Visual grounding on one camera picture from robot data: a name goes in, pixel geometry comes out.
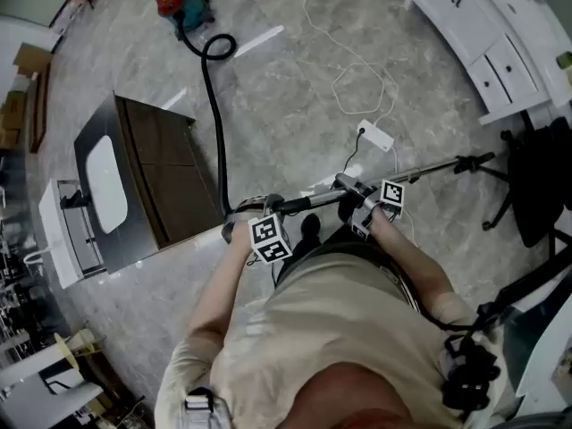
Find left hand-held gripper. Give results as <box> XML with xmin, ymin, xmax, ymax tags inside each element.
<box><xmin>222</xmin><ymin>193</ymin><xmax>294</xmax><ymax>265</ymax></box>

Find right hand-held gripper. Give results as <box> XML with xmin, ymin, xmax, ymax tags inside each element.
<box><xmin>334</xmin><ymin>172</ymin><xmax>406</xmax><ymax>240</ymax></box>

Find vacuum hose and wand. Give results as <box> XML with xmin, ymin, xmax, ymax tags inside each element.
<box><xmin>177</xmin><ymin>18</ymin><xmax>315</xmax><ymax>223</ymax></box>

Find black plastic squeegee head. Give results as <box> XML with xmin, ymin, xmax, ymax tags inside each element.
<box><xmin>452</xmin><ymin>151</ymin><xmax>497</xmax><ymax>174</ymax></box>

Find person's left forearm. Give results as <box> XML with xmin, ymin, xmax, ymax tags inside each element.
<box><xmin>186</xmin><ymin>234</ymin><xmax>269</xmax><ymax>346</ymax></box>

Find person's right forearm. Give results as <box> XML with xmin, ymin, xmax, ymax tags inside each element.
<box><xmin>369</xmin><ymin>206</ymin><xmax>453</xmax><ymax>306</ymax></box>

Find red vacuum cleaner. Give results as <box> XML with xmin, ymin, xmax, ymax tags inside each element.
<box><xmin>149</xmin><ymin>0</ymin><xmax>217</xmax><ymax>34</ymax></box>

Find person's black right shoe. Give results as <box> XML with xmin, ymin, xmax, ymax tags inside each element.
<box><xmin>337</xmin><ymin>194</ymin><xmax>361</xmax><ymax>223</ymax></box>

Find person's black shoe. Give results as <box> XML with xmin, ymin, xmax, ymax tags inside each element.
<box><xmin>299</xmin><ymin>213</ymin><xmax>323</xmax><ymax>241</ymax></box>
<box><xmin>337</xmin><ymin>194</ymin><xmax>361</xmax><ymax>223</ymax></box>

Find white power strip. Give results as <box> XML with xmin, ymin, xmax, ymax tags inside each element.
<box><xmin>356</xmin><ymin>119</ymin><xmax>396</xmax><ymax>154</ymax></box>

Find person's black left shoe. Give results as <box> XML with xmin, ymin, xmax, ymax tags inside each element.
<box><xmin>299</xmin><ymin>213</ymin><xmax>323</xmax><ymax>241</ymax></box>

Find person's black trousers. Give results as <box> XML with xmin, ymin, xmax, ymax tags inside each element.
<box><xmin>273</xmin><ymin>232</ymin><xmax>345</xmax><ymax>288</ymax></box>

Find brown wooden cabinet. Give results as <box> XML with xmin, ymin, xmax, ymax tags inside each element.
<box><xmin>72</xmin><ymin>89</ymin><xmax>225</xmax><ymax>277</ymax></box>

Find white basin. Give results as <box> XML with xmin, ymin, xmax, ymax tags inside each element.
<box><xmin>84</xmin><ymin>134</ymin><xmax>130</xmax><ymax>236</ymax></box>

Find black office chair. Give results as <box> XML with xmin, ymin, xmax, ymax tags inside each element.
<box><xmin>481</xmin><ymin>116</ymin><xmax>572</xmax><ymax>249</ymax></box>

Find white drawer cabinet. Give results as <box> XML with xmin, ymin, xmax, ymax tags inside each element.
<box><xmin>403</xmin><ymin>0</ymin><xmax>572</xmax><ymax>127</ymax></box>

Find yellow round table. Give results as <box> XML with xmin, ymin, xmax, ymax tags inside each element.
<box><xmin>52</xmin><ymin>328</ymin><xmax>108</xmax><ymax>371</ymax></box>

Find cardboard box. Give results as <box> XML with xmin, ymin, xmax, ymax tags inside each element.
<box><xmin>12</xmin><ymin>42</ymin><xmax>51</xmax><ymax>80</ymax></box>
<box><xmin>0</xmin><ymin>89</ymin><xmax>29</xmax><ymax>150</ymax></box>

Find white chair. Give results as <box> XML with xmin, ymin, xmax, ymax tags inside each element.
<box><xmin>0</xmin><ymin>350</ymin><xmax>105</xmax><ymax>422</ymax></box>

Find black power cable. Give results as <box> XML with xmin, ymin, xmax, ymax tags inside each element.
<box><xmin>341</xmin><ymin>128</ymin><xmax>366</xmax><ymax>174</ymax></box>

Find white floor cable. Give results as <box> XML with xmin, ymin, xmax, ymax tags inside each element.
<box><xmin>291</xmin><ymin>0</ymin><xmax>402</xmax><ymax>174</ymax></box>

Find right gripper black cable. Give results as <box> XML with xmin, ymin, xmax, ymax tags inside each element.
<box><xmin>377</xmin><ymin>261</ymin><xmax>475</xmax><ymax>330</ymax></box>

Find grey strap buckle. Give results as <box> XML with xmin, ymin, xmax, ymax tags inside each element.
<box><xmin>184</xmin><ymin>385</ymin><xmax>216</xmax><ymax>416</ymax></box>

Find black strap bundle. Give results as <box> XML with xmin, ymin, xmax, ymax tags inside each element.
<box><xmin>440</xmin><ymin>332</ymin><xmax>502</xmax><ymax>422</ymax></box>

